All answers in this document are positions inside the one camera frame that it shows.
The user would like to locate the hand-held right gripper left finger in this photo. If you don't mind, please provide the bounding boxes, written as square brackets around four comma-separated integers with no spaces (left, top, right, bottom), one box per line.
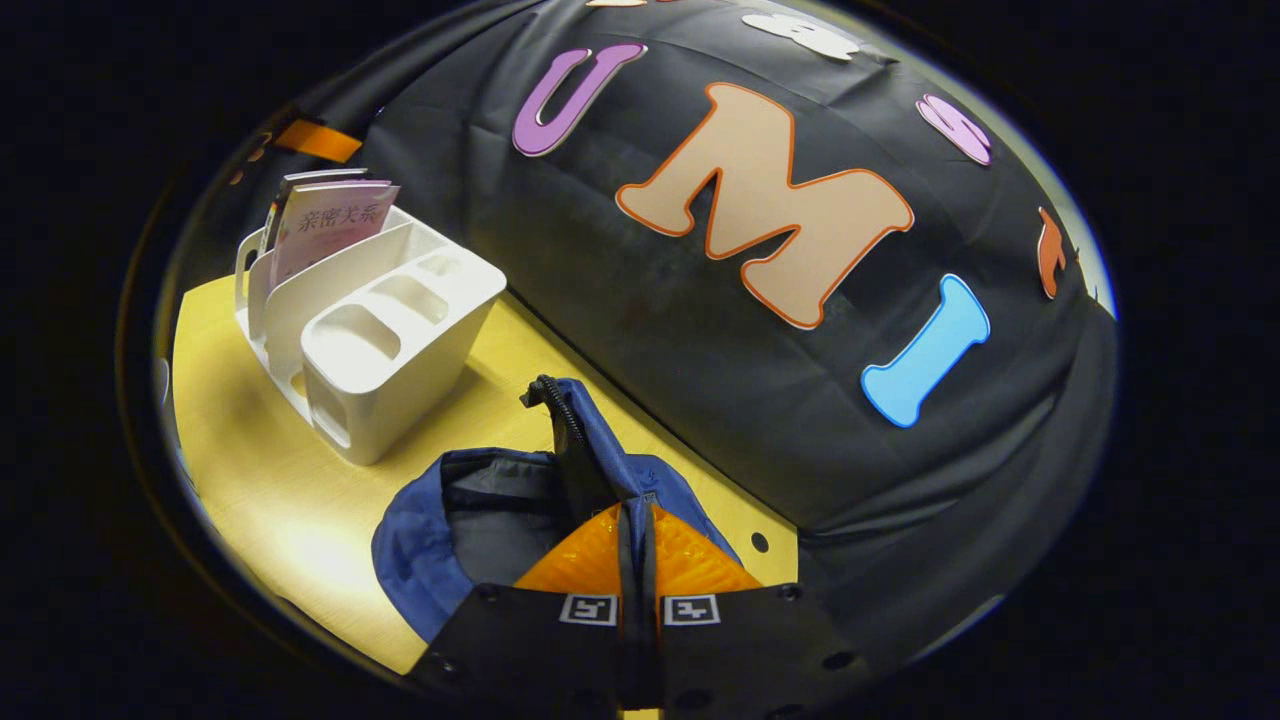
[405,498,641,716]

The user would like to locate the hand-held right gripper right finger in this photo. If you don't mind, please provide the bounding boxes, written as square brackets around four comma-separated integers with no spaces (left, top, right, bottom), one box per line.
[640,498,873,716]

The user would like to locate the dark cover book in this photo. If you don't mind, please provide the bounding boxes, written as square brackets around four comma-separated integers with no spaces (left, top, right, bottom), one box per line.
[258,168,371,256]

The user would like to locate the pink book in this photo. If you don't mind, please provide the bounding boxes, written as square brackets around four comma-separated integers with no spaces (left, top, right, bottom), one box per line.
[268,180,401,291]

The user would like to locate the blue schoolbag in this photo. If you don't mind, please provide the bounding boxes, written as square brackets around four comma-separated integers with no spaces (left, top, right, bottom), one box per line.
[370,375,746,646]

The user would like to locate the white bookshelf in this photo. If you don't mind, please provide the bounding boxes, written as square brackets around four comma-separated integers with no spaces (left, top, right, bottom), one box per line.
[233,205,508,467]

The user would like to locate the black backdrop cloth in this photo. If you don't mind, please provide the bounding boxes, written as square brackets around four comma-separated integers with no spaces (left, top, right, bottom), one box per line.
[180,0,1119,681]

